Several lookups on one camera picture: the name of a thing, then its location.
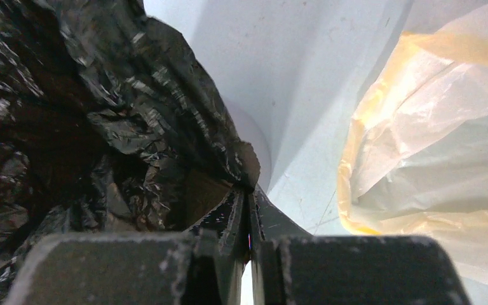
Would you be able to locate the yellow translucent trash bag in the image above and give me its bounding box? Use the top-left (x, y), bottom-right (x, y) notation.
top-left (337, 1), bottom-right (488, 285)

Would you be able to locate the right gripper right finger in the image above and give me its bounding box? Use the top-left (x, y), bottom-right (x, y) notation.
top-left (248, 189), bottom-right (470, 304)

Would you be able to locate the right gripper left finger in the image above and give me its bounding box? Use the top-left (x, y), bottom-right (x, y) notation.
top-left (5, 188), bottom-right (247, 304)

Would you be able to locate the black plastic trash bag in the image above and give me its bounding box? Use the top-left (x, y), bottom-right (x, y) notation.
top-left (0, 1), bottom-right (260, 304)

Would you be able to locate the grey plastic trash bin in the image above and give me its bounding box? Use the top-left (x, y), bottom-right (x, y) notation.
top-left (223, 97), bottom-right (272, 193)

